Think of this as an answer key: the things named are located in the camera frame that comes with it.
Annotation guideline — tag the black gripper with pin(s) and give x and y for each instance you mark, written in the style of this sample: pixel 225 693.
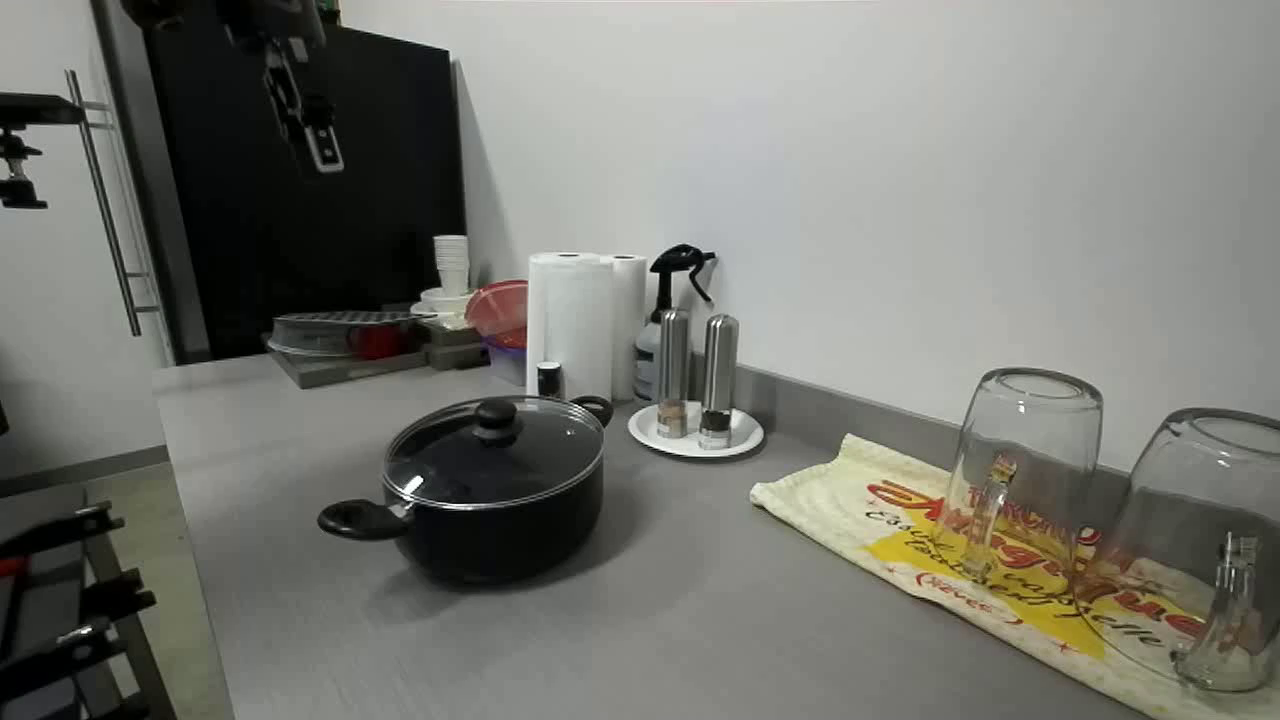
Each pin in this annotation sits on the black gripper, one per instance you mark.
pixel 290 44

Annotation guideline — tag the glass lid with black knob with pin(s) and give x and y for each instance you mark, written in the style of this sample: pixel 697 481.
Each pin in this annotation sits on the glass lid with black knob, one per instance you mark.
pixel 497 454

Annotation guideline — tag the black cooking pot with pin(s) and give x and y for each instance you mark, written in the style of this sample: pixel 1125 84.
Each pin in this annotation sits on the black cooking pot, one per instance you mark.
pixel 476 546

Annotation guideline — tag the left upturned drinking glass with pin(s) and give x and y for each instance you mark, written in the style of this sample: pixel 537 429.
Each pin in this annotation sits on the left upturned drinking glass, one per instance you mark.
pixel 1023 469

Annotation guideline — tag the upturned drinking glass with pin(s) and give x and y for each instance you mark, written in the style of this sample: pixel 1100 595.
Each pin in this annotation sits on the upturned drinking glass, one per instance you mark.
pixel 1198 546
pixel 1023 469

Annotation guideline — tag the right upturned drinking glass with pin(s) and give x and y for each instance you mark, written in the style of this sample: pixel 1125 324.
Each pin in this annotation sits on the right upturned drinking glass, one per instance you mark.
pixel 1198 546

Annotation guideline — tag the white stacked cups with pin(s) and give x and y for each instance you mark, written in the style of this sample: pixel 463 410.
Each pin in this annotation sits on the white stacked cups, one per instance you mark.
pixel 444 302

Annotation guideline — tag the white paper towel roll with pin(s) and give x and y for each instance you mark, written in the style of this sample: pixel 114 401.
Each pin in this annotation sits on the white paper towel roll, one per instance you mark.
pixel 587 311

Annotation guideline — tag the small black shaker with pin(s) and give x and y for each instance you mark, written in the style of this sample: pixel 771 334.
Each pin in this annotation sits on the small black shaker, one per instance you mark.
pixel 551 377

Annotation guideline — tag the black-headed spray bottle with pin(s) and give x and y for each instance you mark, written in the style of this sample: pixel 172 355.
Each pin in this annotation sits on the black-headed spray bottle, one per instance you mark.
pixel 681 263

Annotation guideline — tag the left steel grinder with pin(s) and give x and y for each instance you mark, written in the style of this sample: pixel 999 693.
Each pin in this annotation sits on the left steel grinder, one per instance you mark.
pixel 674 372

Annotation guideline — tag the steel grinder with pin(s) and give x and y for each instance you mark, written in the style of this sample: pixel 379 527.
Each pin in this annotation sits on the steel grinder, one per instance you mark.
pixel 674 372
pixel 717 383

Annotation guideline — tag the right steel grinder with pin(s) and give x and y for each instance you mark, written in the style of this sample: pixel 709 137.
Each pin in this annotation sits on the right steel grinder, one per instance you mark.
pixel 717 383

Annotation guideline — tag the small white plate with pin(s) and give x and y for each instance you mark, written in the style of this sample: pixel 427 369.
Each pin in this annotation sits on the small white plate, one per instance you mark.
pixel 746 433

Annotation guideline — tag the black clamp rack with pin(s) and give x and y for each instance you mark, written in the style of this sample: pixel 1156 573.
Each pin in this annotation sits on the black clamp rack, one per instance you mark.
pixel 71 617

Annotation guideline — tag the yellow red printed dish towel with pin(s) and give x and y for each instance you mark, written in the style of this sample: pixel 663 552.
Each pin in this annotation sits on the yellow red printed dish towel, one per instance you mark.
pixel 879 510

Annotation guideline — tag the steel bar door handle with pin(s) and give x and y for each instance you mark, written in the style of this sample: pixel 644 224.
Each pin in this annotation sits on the steel bar door handle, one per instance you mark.
pixel 123 269

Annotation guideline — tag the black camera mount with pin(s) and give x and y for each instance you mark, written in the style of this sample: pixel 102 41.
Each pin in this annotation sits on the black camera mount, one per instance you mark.
pixel 19 114

